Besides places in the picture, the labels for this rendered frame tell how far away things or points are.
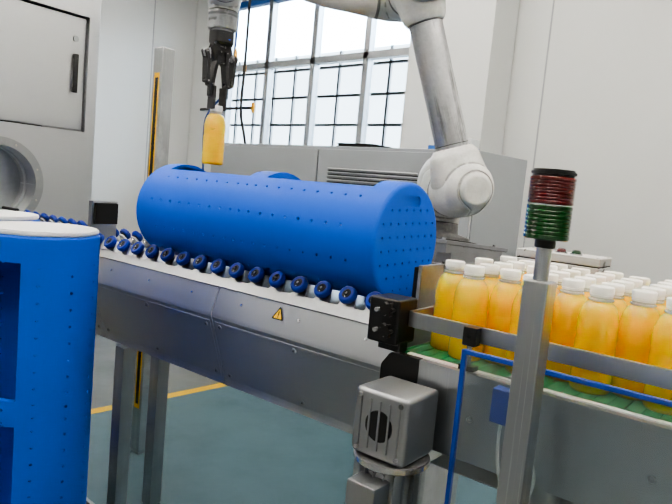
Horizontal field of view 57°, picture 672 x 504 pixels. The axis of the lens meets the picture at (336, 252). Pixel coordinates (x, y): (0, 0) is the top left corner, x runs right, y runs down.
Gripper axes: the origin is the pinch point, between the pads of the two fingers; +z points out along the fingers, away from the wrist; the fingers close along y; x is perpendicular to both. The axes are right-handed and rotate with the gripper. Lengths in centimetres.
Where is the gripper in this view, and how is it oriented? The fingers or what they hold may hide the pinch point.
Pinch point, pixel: (217, 98)
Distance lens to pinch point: 202.5
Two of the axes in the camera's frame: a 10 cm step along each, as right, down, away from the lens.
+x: 7.8, 1.3, -6.1
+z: -0.9, 9.9, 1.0
